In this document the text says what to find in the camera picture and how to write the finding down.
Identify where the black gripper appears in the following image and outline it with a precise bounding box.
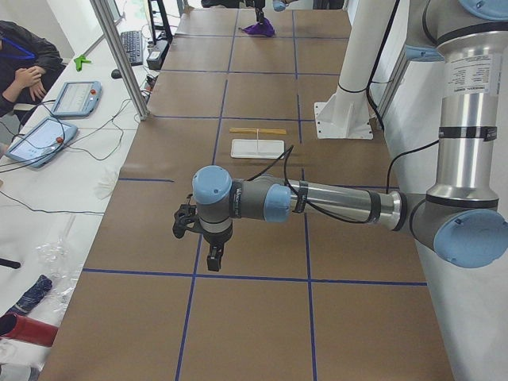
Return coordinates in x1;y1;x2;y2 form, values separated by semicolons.
203;228;233;271

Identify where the purple towel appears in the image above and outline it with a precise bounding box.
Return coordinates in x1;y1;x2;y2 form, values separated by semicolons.
239;18;275;37

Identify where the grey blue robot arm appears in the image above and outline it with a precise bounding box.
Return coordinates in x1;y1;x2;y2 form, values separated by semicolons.
173;1;507;271

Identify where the left wooden rack rod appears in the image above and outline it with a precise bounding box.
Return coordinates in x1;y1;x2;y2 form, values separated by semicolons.
229;129;287;137

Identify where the white crumpled tissue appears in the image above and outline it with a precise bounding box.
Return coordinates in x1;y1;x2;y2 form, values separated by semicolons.
94;168;119;200

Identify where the crumpled clear plastic wrap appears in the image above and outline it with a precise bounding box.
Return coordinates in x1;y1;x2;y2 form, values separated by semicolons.
37;214;83;322

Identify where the black mini computer box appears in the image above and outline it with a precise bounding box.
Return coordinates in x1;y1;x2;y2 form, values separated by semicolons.
146;40;170;71

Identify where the black computer mouse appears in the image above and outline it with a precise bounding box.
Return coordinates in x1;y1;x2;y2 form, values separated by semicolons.
110;69;122;79

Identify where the near teach pendant tablet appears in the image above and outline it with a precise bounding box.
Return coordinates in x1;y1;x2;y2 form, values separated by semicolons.
6;117;78;167

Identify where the teach pendant tablet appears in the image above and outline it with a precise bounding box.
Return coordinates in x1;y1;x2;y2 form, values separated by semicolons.
6;117;78;167
51;81;102;118

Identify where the far teach pendant tablet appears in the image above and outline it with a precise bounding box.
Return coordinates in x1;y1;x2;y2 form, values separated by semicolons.
51;81;102;118

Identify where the black marker pen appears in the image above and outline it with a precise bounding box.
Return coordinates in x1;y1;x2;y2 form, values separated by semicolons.
0;258;21;269

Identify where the red cylinder can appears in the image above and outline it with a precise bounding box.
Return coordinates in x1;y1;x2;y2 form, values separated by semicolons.
1;314;58;347

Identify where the black keyboard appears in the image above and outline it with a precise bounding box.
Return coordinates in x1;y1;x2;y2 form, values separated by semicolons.
120;31;144;66

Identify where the green plastic clamp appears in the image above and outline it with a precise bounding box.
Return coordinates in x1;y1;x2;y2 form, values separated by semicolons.
73;55;91;72

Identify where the seated person in black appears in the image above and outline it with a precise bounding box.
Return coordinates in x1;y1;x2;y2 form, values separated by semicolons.
1;21;65;116

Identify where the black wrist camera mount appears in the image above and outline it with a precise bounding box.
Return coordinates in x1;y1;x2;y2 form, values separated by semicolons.
172;194;204;239

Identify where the white rack base plate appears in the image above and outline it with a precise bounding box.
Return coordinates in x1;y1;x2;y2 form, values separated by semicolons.
230;139;285;159

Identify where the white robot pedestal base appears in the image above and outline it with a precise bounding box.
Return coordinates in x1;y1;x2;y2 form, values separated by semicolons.
314;0;399;140

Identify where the aluminium frame post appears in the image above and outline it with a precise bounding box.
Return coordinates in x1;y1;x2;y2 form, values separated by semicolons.
90;0;149;121

